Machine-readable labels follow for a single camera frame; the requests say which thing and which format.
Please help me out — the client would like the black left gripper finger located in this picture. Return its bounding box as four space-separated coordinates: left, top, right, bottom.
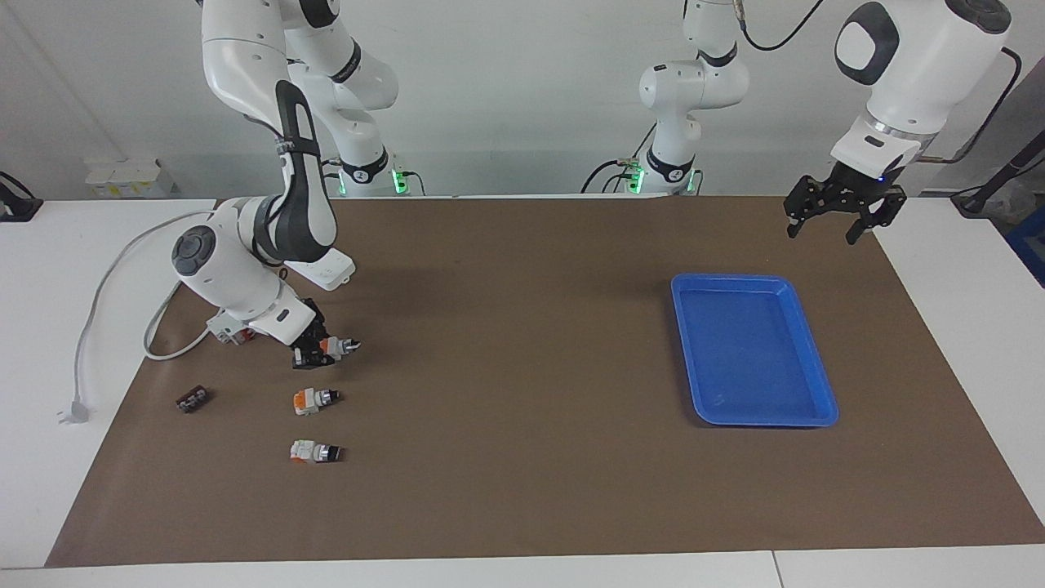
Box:
845 189 908 246
784 175 835 240

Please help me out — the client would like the white power strip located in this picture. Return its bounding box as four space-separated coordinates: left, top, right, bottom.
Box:
282 245 357 292

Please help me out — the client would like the white red circuit breaker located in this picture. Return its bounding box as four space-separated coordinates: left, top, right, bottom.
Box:
206 310 258 346

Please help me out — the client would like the blue plastic tray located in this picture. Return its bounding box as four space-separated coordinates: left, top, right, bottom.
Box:
670 273 840 428

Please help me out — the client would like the blue crate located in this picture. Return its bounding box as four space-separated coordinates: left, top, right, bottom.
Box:
1006 208 1045 287

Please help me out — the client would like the brown paper table mat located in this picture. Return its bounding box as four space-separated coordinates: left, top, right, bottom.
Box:
45 194 1045 568

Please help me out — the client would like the white cardboard box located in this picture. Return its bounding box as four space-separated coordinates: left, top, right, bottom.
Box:
85 158 176 198

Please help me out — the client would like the green-backed selector switch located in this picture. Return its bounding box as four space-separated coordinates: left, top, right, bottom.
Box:
289 439 345 466

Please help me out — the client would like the black camera stand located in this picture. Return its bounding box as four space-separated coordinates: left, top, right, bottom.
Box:
951 127 1045 218

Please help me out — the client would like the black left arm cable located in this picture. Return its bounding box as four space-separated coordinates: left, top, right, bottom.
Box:
735 0 1024 164

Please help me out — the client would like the black base cable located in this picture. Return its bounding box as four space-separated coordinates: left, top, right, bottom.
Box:
581 157 654 195

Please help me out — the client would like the white power strip cable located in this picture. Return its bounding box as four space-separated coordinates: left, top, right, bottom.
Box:
57 210 225 425

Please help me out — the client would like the black clamp mount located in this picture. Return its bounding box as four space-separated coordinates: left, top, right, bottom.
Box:
0 171 44 223

